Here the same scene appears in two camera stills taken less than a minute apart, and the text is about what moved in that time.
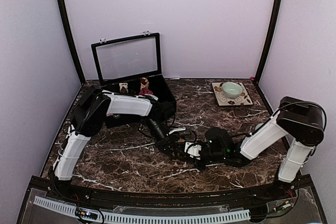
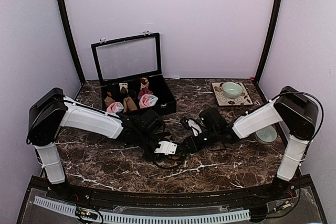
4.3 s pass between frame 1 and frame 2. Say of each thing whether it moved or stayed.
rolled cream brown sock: stayed
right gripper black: moved
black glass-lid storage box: stayed
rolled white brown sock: stayed
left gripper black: moved
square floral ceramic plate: stayed
